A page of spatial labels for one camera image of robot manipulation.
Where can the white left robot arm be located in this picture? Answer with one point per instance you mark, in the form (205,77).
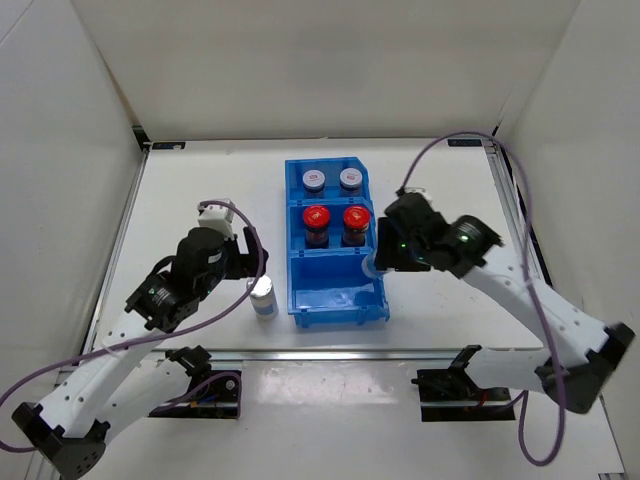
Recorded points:
(72,426)

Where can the blue three-compartment plastic bin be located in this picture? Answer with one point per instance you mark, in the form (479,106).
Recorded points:
(327,285)

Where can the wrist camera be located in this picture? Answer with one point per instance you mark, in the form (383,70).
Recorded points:
(216,217)
(418,190)

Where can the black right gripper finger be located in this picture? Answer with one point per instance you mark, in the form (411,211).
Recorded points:
(411,267)
(390,252)

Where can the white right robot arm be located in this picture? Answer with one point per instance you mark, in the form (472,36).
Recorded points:
(578,353)

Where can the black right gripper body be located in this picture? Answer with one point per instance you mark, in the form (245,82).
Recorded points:
(413,254)

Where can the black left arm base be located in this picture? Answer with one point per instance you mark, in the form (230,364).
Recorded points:
(219,399)

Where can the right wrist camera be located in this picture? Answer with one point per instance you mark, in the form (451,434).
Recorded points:
(418,190)

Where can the aluminium table edge rail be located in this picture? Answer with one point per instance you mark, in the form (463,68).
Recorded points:
(308,355)

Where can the blue-label white seasoning bottle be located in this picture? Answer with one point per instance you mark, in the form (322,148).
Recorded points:
(262,297)

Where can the white-lid dark sauce jar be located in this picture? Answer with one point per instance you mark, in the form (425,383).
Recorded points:
(313,182)

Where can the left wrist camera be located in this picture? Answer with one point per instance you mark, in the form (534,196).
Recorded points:
(216,217)

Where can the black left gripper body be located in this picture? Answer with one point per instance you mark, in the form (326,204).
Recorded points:
(228,268)

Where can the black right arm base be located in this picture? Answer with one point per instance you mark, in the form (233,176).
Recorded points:
(445,397)

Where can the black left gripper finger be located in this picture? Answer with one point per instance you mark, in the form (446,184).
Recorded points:
(254,263)
(252,247)

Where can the red-lid chili sauce jar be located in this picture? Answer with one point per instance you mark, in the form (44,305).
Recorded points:
(316,219)

